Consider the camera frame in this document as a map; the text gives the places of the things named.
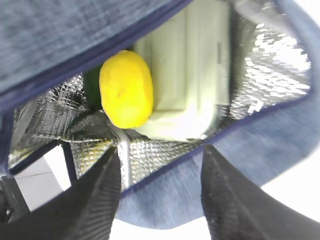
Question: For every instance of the navy insulated lunch bag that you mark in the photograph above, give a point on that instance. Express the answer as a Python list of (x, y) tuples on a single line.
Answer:
[(241, 75)]

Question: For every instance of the green cucumber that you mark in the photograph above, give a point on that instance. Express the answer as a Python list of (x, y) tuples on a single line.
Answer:
[(92, 89)]

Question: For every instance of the green lidded lunch box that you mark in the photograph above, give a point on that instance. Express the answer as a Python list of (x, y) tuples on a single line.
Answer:
[(189, 60)]

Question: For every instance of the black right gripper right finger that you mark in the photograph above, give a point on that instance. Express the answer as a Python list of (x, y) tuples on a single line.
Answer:
[(237, 209)]

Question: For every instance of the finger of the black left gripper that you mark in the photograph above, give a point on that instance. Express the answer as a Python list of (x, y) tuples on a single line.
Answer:
[(12, 203)]

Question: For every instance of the yellow lemon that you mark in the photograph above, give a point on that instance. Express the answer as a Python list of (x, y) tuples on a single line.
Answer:
[(126, 90)]

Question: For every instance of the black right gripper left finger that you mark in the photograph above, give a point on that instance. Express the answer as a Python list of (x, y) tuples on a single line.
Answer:
[(85, 211)]

